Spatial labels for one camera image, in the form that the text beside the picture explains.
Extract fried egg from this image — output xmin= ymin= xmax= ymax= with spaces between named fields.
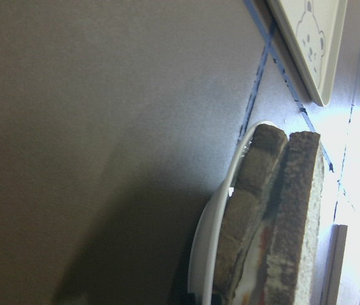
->
xmin=232 ymin=219 xmax=274 ymax=304

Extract cream bear serving tray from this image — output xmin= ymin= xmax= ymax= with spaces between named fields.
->
xmin=267 ymin=0 xmax=348 ymax=107

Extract brown bread slice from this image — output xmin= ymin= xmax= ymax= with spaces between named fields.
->
xmin=263 ymin=132 xmax=324 ymax=304

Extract white round plate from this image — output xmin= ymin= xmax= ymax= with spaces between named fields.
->
xmin=187 ymin=121 xmax=276 ymax=304

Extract bottom bread slice on plate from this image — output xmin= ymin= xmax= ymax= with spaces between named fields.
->
xmin=213 ymin=124 xmax=288 ymax=304

